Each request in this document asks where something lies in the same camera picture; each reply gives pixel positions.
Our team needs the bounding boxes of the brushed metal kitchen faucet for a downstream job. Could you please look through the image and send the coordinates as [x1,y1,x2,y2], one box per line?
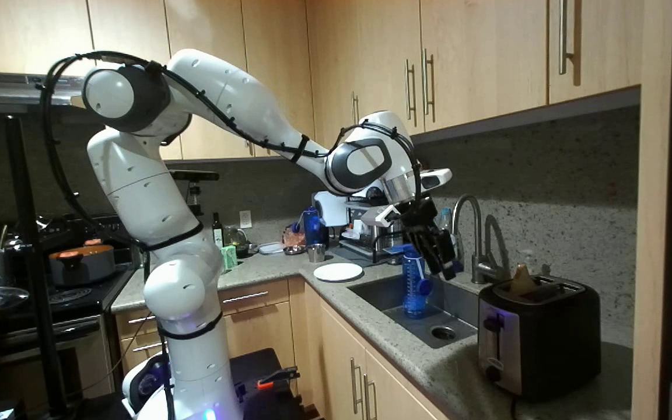
[449,190,511,287]

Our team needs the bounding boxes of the dark blue countertop container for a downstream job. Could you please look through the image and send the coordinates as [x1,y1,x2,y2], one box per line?
[301,202,329,251]

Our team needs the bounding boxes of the black kitchen stove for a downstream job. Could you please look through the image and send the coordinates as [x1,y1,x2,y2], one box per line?
[0,216,141,420]

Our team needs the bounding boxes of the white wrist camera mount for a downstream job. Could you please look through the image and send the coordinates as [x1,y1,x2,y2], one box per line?
[419,166,458,195]

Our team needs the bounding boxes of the blue plastic water bottle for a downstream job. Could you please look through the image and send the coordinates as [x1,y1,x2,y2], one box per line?
[398,243,437,322]

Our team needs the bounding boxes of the red handled tool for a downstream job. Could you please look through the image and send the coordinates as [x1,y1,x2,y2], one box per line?
[254,364,304,392]

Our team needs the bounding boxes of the stainless steel sink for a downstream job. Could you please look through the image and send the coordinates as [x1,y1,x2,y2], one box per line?
[345,270,483,349]

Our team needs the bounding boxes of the light wood base cabinets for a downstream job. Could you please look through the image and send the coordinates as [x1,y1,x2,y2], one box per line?
[113,276,451,420]

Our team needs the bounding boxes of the black stand pole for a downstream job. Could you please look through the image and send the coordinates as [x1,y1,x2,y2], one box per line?
[0,109,71,418]

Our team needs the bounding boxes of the dark glass bottle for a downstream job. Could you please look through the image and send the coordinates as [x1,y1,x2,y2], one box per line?
[211,209,226,251]

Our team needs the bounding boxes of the black silver toaster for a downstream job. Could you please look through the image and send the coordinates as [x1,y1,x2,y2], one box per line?
[475,276,604,404]

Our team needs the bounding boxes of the white kettle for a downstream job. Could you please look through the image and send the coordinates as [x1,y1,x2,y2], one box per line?
[311,186,353,234]

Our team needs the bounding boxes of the silver range hood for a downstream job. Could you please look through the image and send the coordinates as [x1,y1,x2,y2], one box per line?
[0,67,103,112]

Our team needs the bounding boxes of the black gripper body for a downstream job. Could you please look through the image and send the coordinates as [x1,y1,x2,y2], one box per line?
[394,195,449,251]

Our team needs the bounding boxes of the white round plate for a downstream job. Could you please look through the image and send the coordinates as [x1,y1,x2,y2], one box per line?
[311,262,366,284]

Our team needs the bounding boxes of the brown slice of bread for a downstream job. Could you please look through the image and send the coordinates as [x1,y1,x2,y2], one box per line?
[507,264,544,298]

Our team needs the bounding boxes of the silver coffee machine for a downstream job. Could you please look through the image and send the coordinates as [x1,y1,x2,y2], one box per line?
[334,194,411,267]

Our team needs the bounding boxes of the orange countertop item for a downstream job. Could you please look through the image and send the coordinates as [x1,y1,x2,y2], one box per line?
[278,221,308,259]

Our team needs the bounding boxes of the light wood wall cabinets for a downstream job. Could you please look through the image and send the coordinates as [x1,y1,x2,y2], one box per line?
[0,0,672,166]

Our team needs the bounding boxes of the grey pot with lid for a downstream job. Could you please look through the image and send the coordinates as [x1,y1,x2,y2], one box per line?
[45,235,120,292]

